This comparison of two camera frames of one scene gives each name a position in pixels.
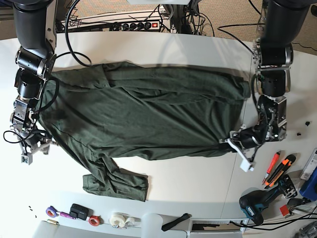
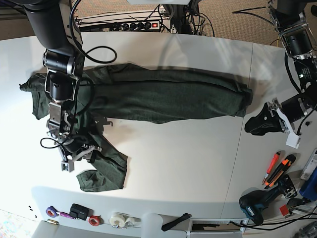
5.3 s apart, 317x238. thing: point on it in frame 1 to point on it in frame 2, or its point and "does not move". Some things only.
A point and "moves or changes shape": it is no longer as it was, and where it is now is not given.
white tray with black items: [217, 227] does not move
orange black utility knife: [281, 169] does not move
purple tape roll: [51, 211] does not move
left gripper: [31, 143] to [73, 149]
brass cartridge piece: [53, 221] does not move
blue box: [309, 190] does not move
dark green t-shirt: [116, 110] moves or changes shape
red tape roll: [95, 220] does not move
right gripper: [247, 140] to [290, 110]
